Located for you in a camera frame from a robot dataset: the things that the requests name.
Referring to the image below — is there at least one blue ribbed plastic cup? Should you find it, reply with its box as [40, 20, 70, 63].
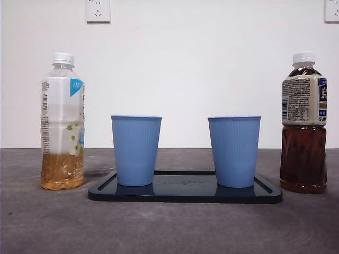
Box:
[110, 114, 163, 187]
[207, 114, 262, 188]

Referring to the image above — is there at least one dark oolong tea bottle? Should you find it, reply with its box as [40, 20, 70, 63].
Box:
[280, 51, 328, 195]

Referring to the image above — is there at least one clear jasmine tea bottle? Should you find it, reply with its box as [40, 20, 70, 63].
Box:
[40, 52, 85, 191]

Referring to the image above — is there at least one white wall socket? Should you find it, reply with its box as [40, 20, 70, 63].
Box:
[324, 0, 339, 23]
[85, 0, 111, 23]

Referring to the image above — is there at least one dark blue rectangular tray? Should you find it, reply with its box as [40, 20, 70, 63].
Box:
[87, 170, 283, 204]

